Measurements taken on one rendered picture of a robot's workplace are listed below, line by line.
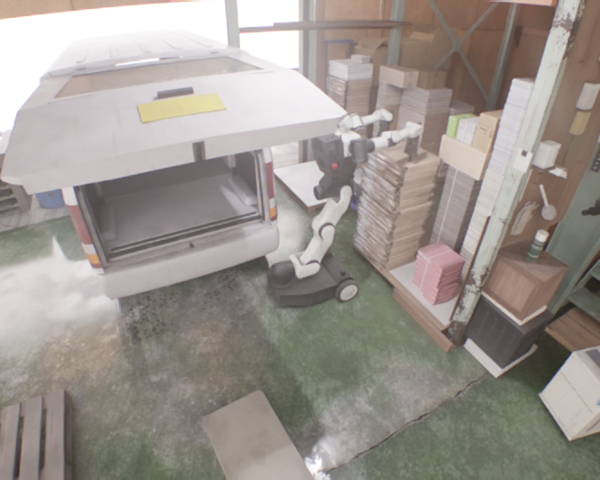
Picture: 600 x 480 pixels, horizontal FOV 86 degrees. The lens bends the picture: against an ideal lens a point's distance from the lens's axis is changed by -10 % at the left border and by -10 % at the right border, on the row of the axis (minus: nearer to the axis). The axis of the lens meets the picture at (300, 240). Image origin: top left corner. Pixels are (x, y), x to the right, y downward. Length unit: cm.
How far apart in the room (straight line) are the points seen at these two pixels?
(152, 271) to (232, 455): 140
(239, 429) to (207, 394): 47
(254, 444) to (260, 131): 161
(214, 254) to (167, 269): 37
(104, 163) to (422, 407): 225
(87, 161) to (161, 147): 24
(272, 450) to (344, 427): 52
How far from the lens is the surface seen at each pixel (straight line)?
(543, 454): 275
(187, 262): 279
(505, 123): 269
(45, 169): 136
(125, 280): 283
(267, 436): 217
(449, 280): 300
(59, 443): 262
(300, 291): 287
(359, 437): 241
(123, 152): 131
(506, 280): 250
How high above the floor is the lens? 218
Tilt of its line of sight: 36 degrees down
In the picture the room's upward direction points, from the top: straight up
